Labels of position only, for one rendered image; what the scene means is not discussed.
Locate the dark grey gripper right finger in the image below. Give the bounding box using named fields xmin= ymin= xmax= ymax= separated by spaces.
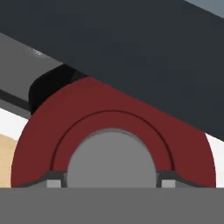
xmin=156 ymin=170 xmax=208 ymax=189

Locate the grey appliance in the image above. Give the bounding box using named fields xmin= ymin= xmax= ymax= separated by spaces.
xmin=0 ymin=31 xmax=64 ymax=120

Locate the black rounded object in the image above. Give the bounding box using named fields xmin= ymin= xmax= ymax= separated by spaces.
xmin=28 ymin=63 xmax=89 ymax=116

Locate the red blender lid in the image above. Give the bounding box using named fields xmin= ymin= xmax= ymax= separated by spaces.
xmin=10 ymin=76 xmax=217 ymax=189

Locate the dark grey cupboard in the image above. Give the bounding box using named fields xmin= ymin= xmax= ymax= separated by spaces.
xmin=0 ymin=0 xmax=224 ymax=143

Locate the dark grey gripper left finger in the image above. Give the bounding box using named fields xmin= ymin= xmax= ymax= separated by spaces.
xmin=15 ymin=170 xmax=68 ymax=189

